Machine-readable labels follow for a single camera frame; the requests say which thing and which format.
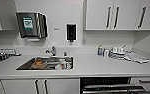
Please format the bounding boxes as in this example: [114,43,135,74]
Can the small sink soap pump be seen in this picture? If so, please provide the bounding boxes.
[63,49,68,57]

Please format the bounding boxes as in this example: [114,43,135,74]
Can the black soap dispenser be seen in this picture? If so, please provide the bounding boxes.
[65,23,78,43]

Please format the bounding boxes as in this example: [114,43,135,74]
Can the white cup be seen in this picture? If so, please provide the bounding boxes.
[59,58,69,70]

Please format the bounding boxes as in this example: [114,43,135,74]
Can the chrome faucet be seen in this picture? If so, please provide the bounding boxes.
[45,45,58,57]

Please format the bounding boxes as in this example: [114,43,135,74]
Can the blue label bottle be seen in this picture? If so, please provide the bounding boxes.
[97,45,104,56]

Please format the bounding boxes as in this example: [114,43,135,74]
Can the steel kitchen sink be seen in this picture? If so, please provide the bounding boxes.
[15,55,75,72]

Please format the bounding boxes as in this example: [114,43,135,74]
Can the small white bottle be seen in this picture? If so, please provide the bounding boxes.
[103,49,110,58]

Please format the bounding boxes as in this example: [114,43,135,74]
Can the orange bowl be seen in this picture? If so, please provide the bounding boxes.
[32,59,45,69]

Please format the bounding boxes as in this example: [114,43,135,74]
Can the white containers cluster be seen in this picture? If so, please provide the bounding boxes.
[109,45,127,60]

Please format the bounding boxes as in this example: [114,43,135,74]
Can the paper towel dispenser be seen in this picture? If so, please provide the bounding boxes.
[15,12,49,42]

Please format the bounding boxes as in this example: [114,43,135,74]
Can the white under-sink cabinet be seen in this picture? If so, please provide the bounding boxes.
[0,78,81,94]

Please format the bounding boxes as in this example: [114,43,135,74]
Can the white narrow drawer unit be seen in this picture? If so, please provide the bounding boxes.
[130,77,150,94]

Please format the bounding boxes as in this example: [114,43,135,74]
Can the white wall outlet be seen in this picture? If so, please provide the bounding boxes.
[81,38,87,45]

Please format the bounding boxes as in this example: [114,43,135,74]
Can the white three-door wall cabinet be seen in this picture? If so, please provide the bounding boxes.
[83,0,150,32]

